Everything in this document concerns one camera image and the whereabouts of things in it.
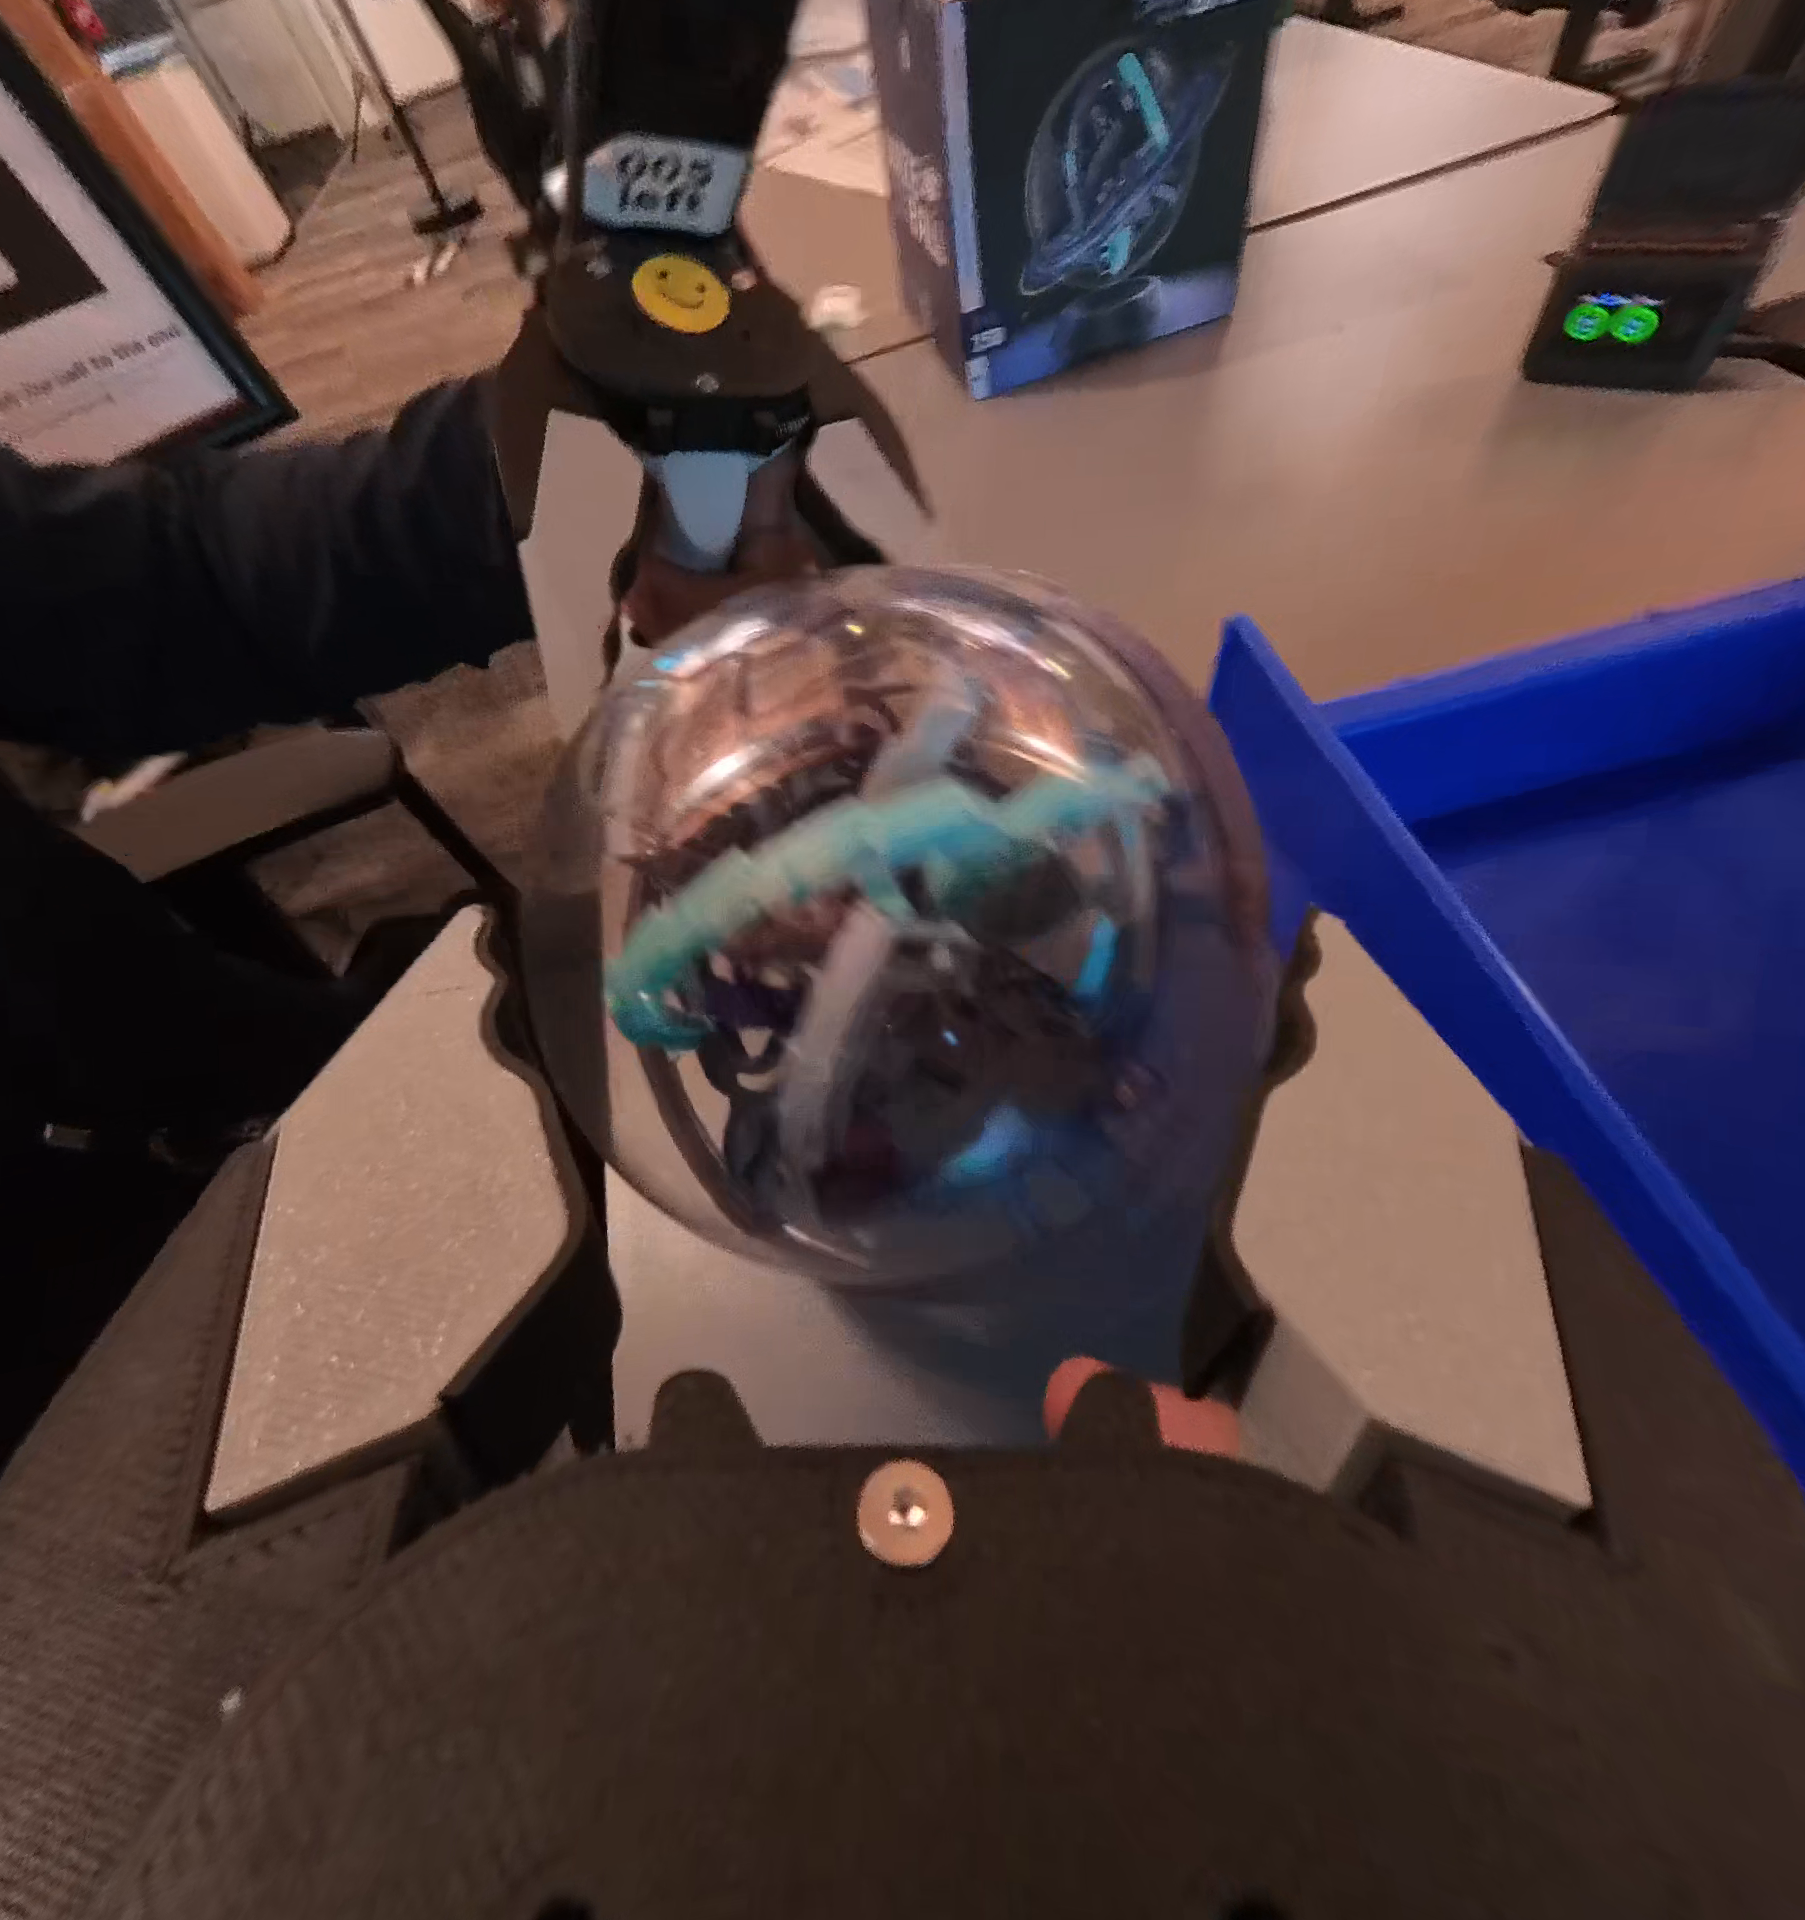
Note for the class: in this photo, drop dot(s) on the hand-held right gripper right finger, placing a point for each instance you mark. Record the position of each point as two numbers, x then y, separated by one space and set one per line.
1399 1277

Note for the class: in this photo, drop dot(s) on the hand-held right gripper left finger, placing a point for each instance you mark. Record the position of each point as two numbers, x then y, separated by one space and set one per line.
391 1245

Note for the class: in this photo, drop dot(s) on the small white object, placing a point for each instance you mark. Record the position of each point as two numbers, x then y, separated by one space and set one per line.
839 309

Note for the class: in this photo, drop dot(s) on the person's right hand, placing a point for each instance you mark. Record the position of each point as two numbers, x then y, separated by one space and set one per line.
1069 1389

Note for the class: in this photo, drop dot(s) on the person's black clothing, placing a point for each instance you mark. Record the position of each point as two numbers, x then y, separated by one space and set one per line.
63 1202

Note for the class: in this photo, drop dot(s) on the person's left forearm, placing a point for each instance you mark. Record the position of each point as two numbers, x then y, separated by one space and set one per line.
242 570

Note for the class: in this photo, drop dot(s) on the large blue plastic bin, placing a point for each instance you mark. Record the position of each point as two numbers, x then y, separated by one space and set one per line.
1667 977

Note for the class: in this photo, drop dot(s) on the dark printed game box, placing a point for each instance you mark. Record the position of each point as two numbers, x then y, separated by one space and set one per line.
1113 179

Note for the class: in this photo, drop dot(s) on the clear plastic maze ball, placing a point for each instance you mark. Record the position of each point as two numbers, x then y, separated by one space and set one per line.
917 930

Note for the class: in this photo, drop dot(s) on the black office chair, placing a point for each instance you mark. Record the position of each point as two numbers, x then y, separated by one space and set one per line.
242 818

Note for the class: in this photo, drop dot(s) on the framed marker sign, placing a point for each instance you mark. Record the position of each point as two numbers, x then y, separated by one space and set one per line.
31 225

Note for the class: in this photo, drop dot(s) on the black device with green display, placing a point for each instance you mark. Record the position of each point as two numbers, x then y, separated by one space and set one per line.
1667 212

